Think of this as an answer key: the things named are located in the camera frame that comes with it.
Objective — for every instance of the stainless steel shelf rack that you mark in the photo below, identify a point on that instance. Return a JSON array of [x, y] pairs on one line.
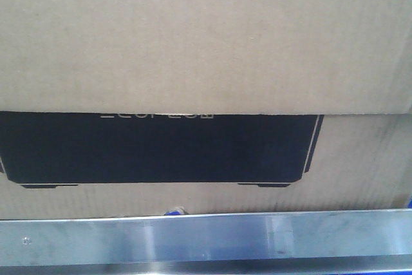
[[325, 242]]

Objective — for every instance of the brown cardboard box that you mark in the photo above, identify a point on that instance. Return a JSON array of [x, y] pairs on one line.
[[349, 60]]

